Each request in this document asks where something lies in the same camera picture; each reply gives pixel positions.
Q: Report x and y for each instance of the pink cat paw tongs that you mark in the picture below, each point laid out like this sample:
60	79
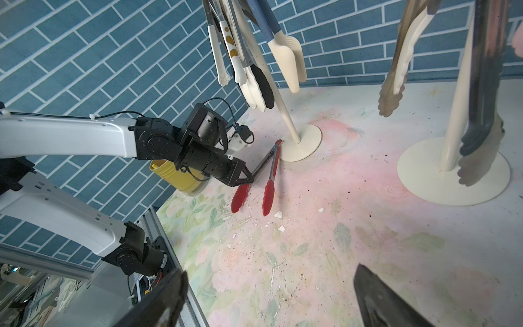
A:
517	41

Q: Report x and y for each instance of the blue wooden tip tongs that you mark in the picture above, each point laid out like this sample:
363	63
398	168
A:
286	50

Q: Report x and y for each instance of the cream utensil rack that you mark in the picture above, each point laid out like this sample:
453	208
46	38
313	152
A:
429	169
299	143

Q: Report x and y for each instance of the cream silicone steel tongs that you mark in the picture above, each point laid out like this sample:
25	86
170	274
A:
250	88

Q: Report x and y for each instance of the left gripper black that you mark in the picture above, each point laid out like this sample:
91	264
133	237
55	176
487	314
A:
203	138

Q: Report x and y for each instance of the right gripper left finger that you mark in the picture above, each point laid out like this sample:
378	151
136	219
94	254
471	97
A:
163	306

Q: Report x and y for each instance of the cream utensil rack right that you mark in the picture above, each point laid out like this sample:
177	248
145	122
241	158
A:
429	169

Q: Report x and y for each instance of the yellow bowl with items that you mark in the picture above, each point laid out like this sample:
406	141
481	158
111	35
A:
189	184

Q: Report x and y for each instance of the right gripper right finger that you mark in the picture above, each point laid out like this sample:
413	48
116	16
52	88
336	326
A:
380	305

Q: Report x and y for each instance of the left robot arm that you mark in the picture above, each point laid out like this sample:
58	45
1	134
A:
122	188

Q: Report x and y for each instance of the cream utensil rack left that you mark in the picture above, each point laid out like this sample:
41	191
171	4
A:
299	143

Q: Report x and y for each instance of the steel tongs red handles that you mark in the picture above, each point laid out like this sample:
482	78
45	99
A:
485	130

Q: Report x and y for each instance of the black silicone tongs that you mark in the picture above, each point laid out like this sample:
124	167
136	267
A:
266	91

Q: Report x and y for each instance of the red tip grey tongs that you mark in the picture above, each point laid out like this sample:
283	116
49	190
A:
269	191

